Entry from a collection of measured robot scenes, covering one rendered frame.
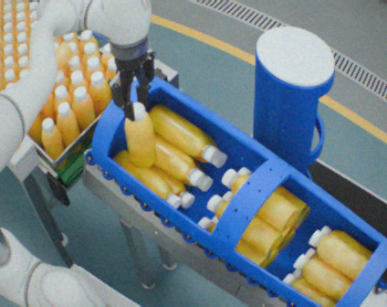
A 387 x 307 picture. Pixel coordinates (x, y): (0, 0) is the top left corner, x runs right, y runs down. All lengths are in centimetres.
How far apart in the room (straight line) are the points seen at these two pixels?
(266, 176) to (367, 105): 187
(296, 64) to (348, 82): 142
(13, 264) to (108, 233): 156
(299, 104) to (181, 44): 154
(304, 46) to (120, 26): 94
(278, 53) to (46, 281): 113
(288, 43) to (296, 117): 25
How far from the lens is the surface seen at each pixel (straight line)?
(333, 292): 149
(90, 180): 195
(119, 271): 275
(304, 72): 197
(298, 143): 218
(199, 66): 333
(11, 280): 133
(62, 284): 128
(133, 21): 124
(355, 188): 280
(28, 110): 91
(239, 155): 175
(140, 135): 157
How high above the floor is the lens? 251
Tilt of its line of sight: 56 degrees down
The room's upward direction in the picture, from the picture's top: 3 degrees counter-clockwise
